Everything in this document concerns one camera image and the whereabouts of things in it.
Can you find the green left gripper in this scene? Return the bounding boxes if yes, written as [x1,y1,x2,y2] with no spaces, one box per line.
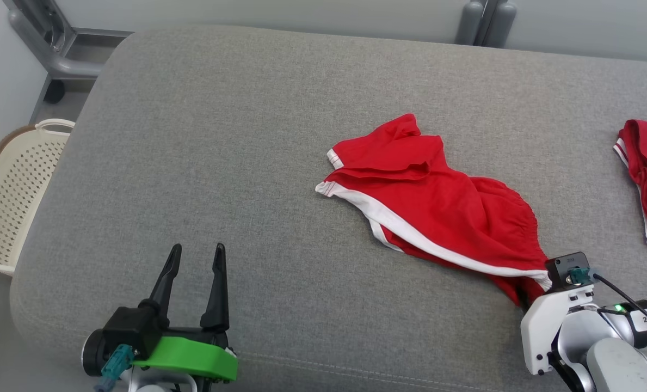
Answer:
[133,243,238,381]

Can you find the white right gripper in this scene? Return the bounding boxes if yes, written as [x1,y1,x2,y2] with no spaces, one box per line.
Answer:
[520,286,596,376]

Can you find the red shorts with white stripes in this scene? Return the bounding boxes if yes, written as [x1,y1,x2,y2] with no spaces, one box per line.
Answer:
[315,113,552,308]

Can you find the grey fabric sofa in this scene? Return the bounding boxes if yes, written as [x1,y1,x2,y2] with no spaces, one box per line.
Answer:
[9,24,647,392]

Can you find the cream perforated laundry basket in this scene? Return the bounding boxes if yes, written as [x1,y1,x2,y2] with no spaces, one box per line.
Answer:
[0,119,76,275]

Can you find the black caster wheel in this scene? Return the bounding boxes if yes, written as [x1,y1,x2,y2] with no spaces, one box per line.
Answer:
[43,80,66,104]

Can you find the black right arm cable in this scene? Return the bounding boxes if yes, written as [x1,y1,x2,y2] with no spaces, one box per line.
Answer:
[568,266,647,338]

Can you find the grey metal tube frame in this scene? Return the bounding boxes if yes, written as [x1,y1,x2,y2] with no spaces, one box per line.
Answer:
[2,0,133,79]

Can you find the grey wall skirting rail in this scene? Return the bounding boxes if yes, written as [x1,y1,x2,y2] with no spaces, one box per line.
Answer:
[73,27,133,39]

